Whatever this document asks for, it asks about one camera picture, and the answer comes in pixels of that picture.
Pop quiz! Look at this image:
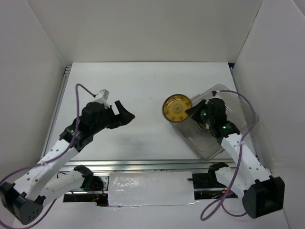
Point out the white front cover panel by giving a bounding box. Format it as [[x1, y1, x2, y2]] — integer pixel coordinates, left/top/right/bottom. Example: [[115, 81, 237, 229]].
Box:
[[108, 171, 195, 207]]

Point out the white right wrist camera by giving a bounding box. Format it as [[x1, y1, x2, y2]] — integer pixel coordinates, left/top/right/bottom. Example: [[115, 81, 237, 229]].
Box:
[[212, 90, 221, 97]]

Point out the clear plastic bin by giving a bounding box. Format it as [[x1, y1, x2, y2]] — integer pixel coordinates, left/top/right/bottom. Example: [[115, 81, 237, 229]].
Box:
[[170, 84, 258, 160]]

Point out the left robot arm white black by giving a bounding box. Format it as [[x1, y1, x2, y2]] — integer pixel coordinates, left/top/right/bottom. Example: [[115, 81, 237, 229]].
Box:
[[0, 101, 135, 225]]

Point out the yellow patterned plate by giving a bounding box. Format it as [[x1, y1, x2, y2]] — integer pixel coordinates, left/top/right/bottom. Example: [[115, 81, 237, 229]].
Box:
[[162, 94, 193, 123]]

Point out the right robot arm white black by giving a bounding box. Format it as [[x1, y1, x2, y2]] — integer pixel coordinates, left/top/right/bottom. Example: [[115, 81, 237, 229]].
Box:
[[185, 98, 285, 219]]

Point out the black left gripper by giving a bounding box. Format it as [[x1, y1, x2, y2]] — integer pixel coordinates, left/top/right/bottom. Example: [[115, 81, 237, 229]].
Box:
[[91, 100, 135, 134]]

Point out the cream plate with dark patch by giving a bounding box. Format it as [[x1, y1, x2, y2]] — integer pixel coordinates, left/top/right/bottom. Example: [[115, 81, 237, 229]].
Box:
[[196, 121, 210, 132]]

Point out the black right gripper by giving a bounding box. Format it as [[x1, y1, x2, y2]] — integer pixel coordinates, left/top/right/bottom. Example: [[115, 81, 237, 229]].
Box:
[[186, 99, 214, 125]]

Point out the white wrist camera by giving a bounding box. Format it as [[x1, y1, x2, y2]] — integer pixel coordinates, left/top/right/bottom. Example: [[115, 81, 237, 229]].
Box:
[[94, 89, 110, 106], [212, 90, 221, 97]]

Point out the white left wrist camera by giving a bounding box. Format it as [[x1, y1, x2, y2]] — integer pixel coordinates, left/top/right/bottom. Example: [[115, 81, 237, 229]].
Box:
[[94, 89, 110, 106]]

